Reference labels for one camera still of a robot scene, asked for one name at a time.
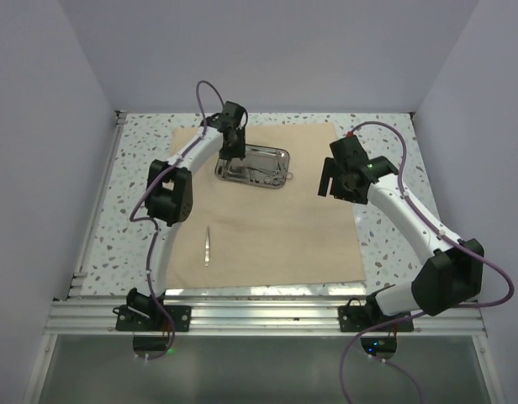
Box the steel instrument tray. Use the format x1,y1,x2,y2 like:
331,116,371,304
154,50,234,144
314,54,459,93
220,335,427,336
214,145,290,189

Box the steel surgical scissors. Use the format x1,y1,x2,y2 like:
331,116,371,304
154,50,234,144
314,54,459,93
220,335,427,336
264,168,293,186

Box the beige surgical cloth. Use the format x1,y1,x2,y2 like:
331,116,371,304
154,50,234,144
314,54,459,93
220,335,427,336
166,123,365,289

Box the steel tweezers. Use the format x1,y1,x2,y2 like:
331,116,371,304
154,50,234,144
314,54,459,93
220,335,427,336
204,226,211,267
222,159,247,178

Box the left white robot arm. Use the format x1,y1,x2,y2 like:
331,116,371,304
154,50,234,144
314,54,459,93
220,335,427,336
126,122,246,331

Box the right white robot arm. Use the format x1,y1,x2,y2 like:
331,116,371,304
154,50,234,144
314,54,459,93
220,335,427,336
318,157,484,331

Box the steel forceps with rings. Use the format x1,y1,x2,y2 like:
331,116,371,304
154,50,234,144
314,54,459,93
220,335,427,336
246,157,285,186

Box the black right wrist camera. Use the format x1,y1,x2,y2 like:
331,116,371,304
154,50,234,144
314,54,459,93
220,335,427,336
330,135,368,171

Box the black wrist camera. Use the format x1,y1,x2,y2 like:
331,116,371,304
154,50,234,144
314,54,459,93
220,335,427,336
221,101,249,128
330,135,368,171

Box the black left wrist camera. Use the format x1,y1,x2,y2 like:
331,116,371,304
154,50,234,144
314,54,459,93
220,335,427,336
221,101,249,128

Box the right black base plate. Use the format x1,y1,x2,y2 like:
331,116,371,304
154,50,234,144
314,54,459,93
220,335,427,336
337,298,415,332

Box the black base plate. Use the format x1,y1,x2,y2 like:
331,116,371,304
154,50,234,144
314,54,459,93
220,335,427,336
337,298,415,332
113,305,192,332

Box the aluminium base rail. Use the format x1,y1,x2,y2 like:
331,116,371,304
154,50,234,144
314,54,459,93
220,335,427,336
44,296,486,337

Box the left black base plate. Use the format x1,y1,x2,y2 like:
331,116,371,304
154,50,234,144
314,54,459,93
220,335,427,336
113,305,192,332

